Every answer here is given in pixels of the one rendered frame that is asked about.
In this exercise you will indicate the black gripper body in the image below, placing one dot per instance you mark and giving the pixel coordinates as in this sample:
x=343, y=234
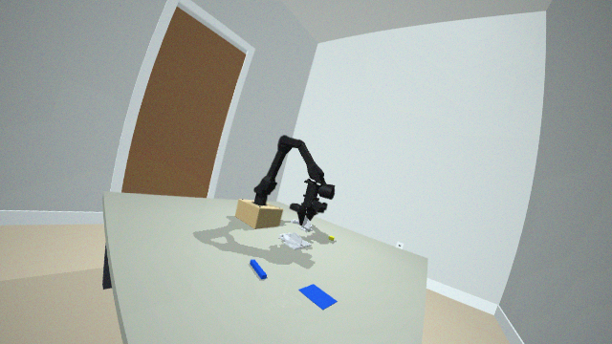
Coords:
x=304, y=206

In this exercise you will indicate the blue flat rectangular plate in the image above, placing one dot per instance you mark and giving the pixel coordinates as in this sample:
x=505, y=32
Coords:
x=318, y=296

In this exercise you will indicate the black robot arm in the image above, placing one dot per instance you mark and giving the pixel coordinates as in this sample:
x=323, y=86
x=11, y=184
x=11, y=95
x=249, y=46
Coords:
x=267, y=185

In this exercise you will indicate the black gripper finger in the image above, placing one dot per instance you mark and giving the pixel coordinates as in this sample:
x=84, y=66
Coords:
x=310, y=215
x=301, y=217

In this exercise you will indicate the blue flat bar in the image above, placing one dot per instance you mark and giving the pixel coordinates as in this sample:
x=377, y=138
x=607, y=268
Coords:
x=258, y=269

